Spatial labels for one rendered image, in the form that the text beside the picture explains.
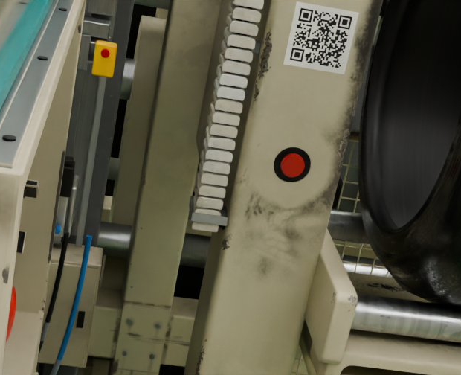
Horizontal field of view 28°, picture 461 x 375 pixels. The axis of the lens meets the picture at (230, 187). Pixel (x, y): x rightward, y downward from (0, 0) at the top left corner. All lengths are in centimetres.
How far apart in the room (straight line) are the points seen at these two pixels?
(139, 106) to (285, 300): 77
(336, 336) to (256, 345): 16
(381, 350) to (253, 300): 18
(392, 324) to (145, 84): 89
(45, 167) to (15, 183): 56
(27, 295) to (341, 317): 36
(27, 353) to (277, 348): 41
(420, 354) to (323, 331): 14
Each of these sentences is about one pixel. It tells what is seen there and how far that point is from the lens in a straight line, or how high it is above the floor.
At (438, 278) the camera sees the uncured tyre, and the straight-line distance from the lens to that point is 114.
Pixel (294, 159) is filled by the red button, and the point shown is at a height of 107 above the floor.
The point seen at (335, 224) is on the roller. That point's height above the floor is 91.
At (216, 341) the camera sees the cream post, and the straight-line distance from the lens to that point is 125.
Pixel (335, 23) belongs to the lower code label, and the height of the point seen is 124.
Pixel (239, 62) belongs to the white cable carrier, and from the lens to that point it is 112.
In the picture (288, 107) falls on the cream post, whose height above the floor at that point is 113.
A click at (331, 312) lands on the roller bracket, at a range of 112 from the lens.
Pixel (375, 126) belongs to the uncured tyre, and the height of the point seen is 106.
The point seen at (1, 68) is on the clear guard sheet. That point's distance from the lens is 51.
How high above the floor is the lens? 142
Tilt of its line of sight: 20 degrees down
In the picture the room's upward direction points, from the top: 11 degrees clockwise
